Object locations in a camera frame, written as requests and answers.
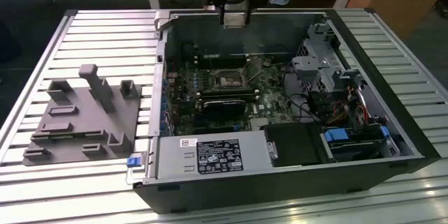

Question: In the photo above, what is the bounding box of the dark hard disk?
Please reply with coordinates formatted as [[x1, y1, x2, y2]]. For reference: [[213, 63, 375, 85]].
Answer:
[[327, 140, 390, 163]]

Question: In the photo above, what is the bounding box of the grey parts rack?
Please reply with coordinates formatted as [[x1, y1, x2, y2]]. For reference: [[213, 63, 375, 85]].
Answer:
[[22, 63, 145, 167]]

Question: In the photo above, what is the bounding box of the coloured wire bundle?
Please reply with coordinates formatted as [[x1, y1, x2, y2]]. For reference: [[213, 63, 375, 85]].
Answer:
[[333, 84, 374, 127]]

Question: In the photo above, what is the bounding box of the black RAM stick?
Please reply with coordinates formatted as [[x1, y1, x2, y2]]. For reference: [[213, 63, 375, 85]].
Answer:
[[201, 90, 257, 97], [199, 54, 246, 62], [202, 94, 259, 102]]

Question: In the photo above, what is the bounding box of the metal drive cage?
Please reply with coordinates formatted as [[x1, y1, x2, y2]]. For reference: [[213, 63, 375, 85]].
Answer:
[[290, 23, 367, 95]]

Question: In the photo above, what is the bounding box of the black drive bay box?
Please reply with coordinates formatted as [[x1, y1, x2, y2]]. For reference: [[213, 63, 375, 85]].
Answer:
[[262, 123, 334, 167]]

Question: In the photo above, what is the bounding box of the silver chipset heat sink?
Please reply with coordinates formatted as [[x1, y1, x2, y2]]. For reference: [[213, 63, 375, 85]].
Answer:
[[250, 118, 271, 130]]

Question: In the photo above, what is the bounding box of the black graphics card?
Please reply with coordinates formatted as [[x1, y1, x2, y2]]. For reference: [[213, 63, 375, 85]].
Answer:
[[202, 99, 249, 122]]

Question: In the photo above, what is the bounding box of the green motherboard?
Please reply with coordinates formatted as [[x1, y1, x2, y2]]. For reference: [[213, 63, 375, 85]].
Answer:
[[165, 50, 306, 135]]

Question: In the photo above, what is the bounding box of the black CPU socket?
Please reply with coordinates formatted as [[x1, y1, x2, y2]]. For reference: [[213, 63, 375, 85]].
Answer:
[[209, 69, 251, 91]]

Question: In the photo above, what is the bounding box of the blue disk carrier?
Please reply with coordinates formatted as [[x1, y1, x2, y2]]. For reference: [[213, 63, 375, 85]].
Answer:
[[325, 126, 350, 145]]

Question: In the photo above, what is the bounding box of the silver square CPU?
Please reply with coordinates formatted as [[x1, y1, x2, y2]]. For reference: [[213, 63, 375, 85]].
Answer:
[[223, 11, 249, 28]]

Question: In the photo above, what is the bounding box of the black open PC case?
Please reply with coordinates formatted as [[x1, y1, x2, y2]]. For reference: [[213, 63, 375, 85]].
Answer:
[[133, 8, 442, 214]]

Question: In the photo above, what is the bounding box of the grey power supply unit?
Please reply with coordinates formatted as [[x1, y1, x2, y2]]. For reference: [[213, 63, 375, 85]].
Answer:
[[154, 129, 273, 179]]

